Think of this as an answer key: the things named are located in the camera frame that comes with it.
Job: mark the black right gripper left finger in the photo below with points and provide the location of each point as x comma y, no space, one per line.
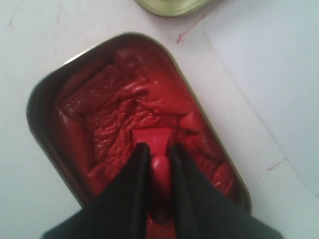
120,211

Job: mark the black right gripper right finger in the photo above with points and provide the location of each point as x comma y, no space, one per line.
202,212

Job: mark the red stamp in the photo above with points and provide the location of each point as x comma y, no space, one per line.
159,141

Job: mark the red ink pad tin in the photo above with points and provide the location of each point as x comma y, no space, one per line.
83,116

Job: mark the white paper sheet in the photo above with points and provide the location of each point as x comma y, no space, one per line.
271,50

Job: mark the gold tin lid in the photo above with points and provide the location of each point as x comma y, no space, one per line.
173,8

